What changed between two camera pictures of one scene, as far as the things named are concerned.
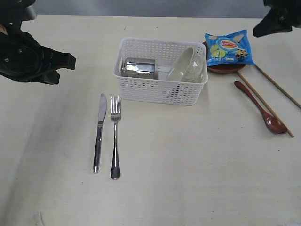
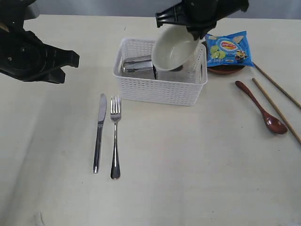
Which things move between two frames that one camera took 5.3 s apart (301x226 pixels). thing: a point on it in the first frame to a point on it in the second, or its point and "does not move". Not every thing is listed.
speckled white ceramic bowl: x=188 y=68 to x=172 y=46
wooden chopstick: x=289 y=132 to x=274 y=108
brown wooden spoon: x=272 y=123 does not move
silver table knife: x=101 y=118 does not move
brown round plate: x=223 y=68 does not move
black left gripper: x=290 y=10 to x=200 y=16
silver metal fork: x=115 y=112 does not move
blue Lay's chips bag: x=233 y=48 does not move
